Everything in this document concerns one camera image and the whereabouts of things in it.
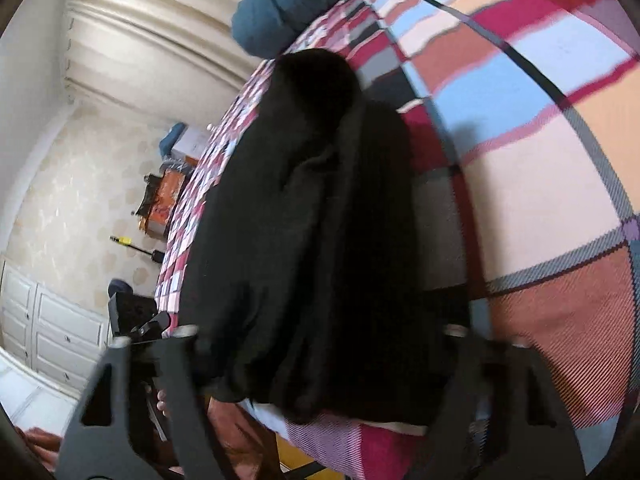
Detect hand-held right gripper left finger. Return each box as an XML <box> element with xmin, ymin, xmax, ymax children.
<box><xmin>57</xmin><ymin>326</ymin><xmax>241</xmax><ymax>480</ymax></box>

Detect black pants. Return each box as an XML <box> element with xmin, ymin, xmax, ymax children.
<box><xmin>177</xmin><ymin>49</ymin><xmax>473</xmax><ymax>426</ymax></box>

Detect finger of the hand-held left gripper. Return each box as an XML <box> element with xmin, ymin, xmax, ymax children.
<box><xmin>132</xmin><ymin>311</ymin><xmax>172</xmax><ymax>344</ymax></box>

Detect blue pillow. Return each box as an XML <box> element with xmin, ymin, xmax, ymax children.
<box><xmin>231</xmin><ymin>0</ymin><xmax>372</xmax><ymax>59</ymax></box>

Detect beige curtain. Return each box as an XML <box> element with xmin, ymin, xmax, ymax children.
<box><xmin>64</xmin><ymin>0</ymin><xmax>262</xmax><ymax>107</ymax></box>

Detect orange cardboard box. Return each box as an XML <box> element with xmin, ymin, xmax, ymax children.
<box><xmin>142</xmin><ymin>167</ymin><xmax>192</xmax><ymax>239</ymax></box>

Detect checked bed blanket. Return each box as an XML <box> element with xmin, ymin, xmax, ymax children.
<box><xmin>152</xmin><ymin>0</ymin><xmax>640</xmax><ymax>480</ymax></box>

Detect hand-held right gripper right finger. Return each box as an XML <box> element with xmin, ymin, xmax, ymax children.
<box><xmin>415</xmin><ymin>326</ymin><xmax>586</xmax><ymax>480</ymax></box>

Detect blue bundle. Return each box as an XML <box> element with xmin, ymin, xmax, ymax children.
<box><xmin>159</xmin><ymin>122</ymin><xmax>187</xmax><ymax>155</ymax></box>

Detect white cardboard box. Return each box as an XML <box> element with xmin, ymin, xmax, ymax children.
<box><xmin>171</xmin><ymin>127</ymin><xmax>212</xmax><ymax>159</ymax></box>

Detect white panelled cabinet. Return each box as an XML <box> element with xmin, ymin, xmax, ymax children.
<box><xmin>0</xmin><ymin>257</ymin><xmax>114</xmax><ymax>397</ymax></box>

